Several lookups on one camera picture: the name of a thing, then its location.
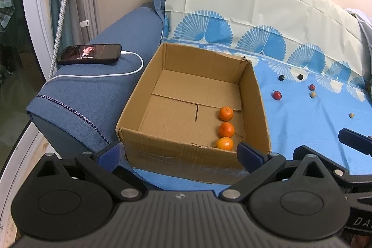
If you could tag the blue denim sofa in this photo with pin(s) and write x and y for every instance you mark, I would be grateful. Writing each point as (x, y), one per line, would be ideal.
(87, 97)

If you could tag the small orange mandarin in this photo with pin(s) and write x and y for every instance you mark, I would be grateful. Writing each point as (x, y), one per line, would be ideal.
(224, 143)
(226, 113)
(226, 129)

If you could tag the grey cloth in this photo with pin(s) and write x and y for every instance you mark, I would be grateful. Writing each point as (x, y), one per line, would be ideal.
(364, 24)

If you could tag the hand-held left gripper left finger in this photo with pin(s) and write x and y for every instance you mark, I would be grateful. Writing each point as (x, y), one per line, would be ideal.
(112, 156)

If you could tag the small green round fruit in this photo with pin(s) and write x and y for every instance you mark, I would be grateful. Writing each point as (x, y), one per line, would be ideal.
(313, 94)

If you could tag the brown cardboard box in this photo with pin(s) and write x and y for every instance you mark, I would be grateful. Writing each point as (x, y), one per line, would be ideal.
(174, 120)

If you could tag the black smartphone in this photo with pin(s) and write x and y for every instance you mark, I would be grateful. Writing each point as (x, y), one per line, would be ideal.
(101, 52)

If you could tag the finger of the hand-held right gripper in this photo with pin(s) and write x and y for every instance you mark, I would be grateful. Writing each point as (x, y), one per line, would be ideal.
(348, 136)
(331, 168)

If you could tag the white curtain clip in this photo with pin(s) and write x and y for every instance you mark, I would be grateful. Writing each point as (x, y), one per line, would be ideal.
(85, 23)

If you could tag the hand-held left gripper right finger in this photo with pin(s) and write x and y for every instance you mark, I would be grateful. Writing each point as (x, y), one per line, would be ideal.
(248, 156)

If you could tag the red cherry tomato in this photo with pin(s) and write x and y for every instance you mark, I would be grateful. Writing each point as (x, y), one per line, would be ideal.
(312, 87)
(277, 95)

